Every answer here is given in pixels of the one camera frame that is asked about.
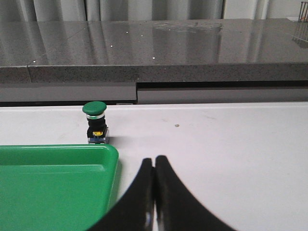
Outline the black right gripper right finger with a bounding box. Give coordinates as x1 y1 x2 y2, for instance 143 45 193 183
155 155 234 231

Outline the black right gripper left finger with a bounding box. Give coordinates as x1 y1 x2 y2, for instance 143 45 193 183
89 158 154 231

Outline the green mushroom push button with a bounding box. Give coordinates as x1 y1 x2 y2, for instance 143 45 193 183
82 101 109 144

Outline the green plastic tray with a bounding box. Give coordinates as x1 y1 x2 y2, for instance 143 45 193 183
0 144 119 231

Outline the grey granite counter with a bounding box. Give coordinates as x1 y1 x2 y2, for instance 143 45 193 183
0 19 308 106

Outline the white curtain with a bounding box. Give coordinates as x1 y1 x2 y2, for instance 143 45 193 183
0 0 304 22

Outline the metal wire rack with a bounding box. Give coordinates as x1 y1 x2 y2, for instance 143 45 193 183
291 0 308 45

